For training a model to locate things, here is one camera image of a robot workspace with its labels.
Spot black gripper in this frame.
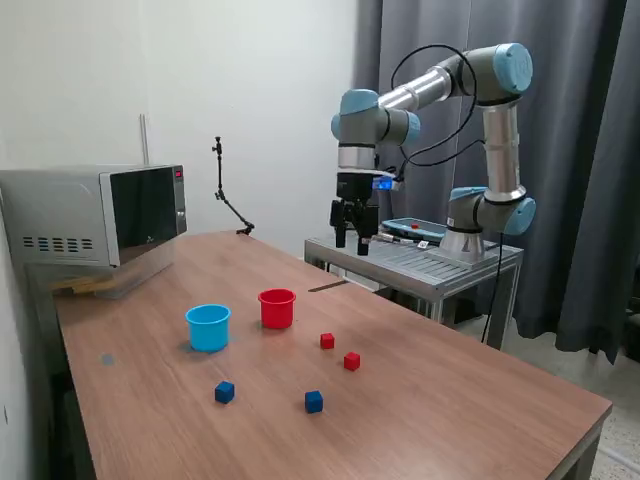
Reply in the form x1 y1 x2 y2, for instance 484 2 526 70
328 172 381 257

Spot red plastic cup bin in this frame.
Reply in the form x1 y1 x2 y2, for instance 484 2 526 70
257 288 297 330

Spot blue plastic cup bin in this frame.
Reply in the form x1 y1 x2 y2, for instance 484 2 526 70
184 303 233 354

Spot flat grey metal strip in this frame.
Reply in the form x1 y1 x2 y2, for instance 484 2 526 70
307 279 348 294

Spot teach pendant tablet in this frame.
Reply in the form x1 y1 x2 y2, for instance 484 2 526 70
380 216 447 240

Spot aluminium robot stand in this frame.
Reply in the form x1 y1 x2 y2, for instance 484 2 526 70
303 227 525 351

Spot clear plastic container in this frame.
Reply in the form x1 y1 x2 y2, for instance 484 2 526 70
49 244 176 301

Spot dark grey curtain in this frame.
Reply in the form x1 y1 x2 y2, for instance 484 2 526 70
349 0 640 366

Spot wooden blocks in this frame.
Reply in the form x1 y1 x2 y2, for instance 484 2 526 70
52 276 119 296

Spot silver microwave oven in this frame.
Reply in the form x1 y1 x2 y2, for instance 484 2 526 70
0 163 189 270

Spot grey table leg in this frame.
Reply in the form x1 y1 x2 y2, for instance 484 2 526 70
559 424 604 480

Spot silver cable connector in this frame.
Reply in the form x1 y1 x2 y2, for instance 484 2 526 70
363 230 424 246

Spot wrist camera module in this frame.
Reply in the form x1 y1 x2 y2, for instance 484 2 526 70
370 172 404 194

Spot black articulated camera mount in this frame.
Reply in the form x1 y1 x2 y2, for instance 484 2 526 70
209 134 256 237

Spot black power cable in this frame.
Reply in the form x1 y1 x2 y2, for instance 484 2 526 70
480 232 505 346

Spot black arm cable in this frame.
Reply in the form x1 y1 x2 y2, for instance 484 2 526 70
390 44 489 182

